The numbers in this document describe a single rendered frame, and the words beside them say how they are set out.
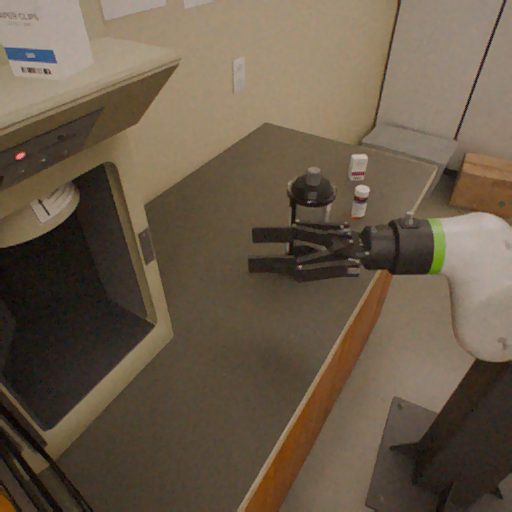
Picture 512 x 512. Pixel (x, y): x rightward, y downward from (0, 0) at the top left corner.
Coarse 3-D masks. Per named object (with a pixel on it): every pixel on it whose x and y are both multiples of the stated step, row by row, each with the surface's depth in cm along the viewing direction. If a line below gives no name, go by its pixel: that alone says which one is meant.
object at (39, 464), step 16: (0, 416) 39; (16, 432) 42; (32, 448) 46; (0, 464) 22; (16, 464) 25; (32, 464) 33; (48, 464) 50; (0, 480) 21; (16, 480) 21; (48, 480) 36; (64, 480) 55; (16, 496) 21; (64, 496) 38
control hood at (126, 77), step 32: (96, 64) 37; (128, 64) 37; (160, 64) 39; (0, 96) 31; (32, 96) 31; (64, 96) 32; (96, 96) 34; (128, 96) 39; (0, 128) 28; (32, 128) 31; (96, 128) 41; (128, 128) 49; (64, 160) 43; (0, 192) 39
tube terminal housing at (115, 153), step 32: (96, 32) 44; (0, 64) 37; (96, 160) 50; (128, 160) 55; (32, 192) 44; (128, 192) 57; (128, 224) 63; (160, 288) 73; (160, 320) 77; (0, 384) 50; (96, 416) 70; (64, 448) 66
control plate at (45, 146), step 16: (96, 112) 37; (64, 128) 35; (80, 128) 38; (32, 144) 34; (48, 144) 36; (64, 144) 39; (80, 144) 42; (0, 160) 32; (16, 160) 34; (32, 160) 37; (48, 160) 40; (0, 176) 35; (16, 176) 37
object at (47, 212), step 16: (64, 192) 52; (32, 208) 48; (48, 208) 49; (64, 208) 51; (0, 224) 46; (16, 224) 47; (32, 224) 48; (48, 224) 49; (0, 240) 47; (16, 240) 47
